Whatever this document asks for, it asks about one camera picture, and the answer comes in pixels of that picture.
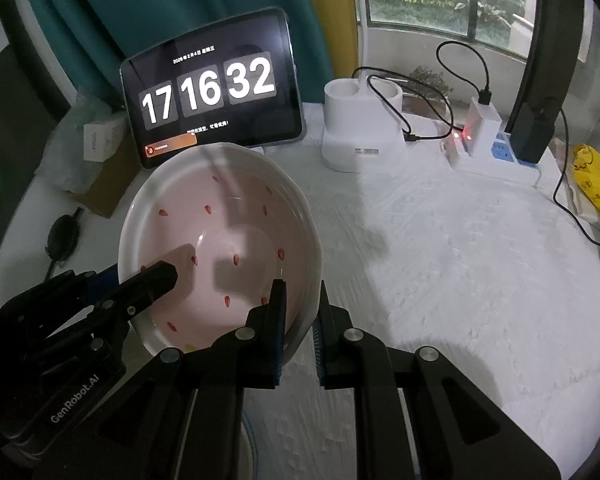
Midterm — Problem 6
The clear plastic bag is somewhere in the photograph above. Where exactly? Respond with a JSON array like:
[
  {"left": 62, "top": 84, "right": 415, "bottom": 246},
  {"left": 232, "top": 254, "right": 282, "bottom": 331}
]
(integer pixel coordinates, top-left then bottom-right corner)
[{"left": 34, "top": 89, "right": 126, "bottom": 194}]

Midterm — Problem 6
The yellow curtain left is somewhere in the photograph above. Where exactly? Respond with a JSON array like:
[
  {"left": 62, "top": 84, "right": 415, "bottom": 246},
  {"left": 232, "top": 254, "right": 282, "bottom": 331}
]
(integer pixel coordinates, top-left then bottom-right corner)
[{"left": 312, "top": 0, "right": 358, "bottom": 78}]

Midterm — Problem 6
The cardboard box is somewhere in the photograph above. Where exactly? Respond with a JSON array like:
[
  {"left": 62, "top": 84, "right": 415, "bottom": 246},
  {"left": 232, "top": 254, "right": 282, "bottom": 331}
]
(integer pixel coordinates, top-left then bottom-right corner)
[{"left": 70, "top": 136, "right": 140, "bottom": 218}]

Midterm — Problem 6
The teal curtain left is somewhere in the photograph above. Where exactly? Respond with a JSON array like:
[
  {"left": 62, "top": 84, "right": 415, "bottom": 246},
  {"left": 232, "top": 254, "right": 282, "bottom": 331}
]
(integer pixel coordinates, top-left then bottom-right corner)
[{"left": 29, "top": 0, "right": 334, "bottom": 105}]

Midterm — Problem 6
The pink strawberry bowl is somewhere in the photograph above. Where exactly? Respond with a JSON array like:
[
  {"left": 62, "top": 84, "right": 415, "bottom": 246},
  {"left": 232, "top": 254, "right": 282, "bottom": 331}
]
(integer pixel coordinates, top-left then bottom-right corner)
[{"left": 118, "top": 143, "right": 323, "bottom": 362}]

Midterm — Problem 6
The black charging cable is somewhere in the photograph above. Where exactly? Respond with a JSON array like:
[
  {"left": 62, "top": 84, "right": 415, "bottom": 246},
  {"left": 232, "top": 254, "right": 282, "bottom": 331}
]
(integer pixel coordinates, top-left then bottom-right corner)
[{"left": 534, "top": 104, "right": 600, "bottom": 264}]

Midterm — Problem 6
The white charger plug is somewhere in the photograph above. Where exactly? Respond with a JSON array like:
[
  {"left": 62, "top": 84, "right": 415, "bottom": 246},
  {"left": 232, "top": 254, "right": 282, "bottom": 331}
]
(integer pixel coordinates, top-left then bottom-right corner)
[{"left": 462, "top": 98, "right": 502, "bottom": 159}]

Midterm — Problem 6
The black power adapter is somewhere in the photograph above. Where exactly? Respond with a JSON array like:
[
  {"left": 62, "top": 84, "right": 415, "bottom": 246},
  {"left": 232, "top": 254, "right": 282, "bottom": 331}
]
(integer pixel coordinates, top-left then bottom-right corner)
[{"left": 509, "top": 103, "right": 555, "bottom": 164}]

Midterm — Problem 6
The black round puck device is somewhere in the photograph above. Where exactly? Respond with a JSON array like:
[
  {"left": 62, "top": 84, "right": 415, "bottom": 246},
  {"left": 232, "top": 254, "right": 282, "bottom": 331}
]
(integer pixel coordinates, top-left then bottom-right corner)
[{"left": 45, "top": 211, "right": 80, "bottom": 262}]

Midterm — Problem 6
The yellow wipes pack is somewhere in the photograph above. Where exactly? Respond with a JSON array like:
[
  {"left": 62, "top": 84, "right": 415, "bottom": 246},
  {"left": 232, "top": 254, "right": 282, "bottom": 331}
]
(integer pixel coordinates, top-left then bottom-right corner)
[{"left": 572, "top": 144, "right": 600, "bottom": 213}]

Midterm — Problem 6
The white power strip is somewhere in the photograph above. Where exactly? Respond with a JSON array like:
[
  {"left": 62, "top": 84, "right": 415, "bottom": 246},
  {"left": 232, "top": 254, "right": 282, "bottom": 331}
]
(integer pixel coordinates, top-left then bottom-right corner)
[{"left": 441, "top": 132, "right": 560, "bottom": 192}]

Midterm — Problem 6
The tablet showing clock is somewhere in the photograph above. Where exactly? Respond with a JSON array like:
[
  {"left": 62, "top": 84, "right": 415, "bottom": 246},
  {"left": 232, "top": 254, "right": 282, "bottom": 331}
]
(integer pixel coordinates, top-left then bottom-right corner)
[{"left": 120, "top": 8, "right": 303, "bottom": 169}]

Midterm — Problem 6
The small white box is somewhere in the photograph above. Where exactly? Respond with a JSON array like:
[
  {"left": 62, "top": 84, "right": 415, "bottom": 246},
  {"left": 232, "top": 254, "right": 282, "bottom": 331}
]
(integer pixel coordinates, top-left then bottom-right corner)
[{"left": 83, "top": 118, "right": 126, "bottom": 162}]

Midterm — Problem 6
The white lamp base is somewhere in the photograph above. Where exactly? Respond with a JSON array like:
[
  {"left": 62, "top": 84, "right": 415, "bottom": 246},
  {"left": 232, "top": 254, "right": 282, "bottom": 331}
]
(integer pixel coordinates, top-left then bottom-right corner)
[{"left": 322, "top": 77, "right": 406, "bottom": 172}]

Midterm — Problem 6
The white tablecloth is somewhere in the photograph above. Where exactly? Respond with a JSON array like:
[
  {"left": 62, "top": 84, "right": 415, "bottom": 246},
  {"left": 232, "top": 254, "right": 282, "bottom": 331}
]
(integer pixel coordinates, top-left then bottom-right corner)
[{"left": 0, "top": 102, "right": 600, "bottom": 480}]

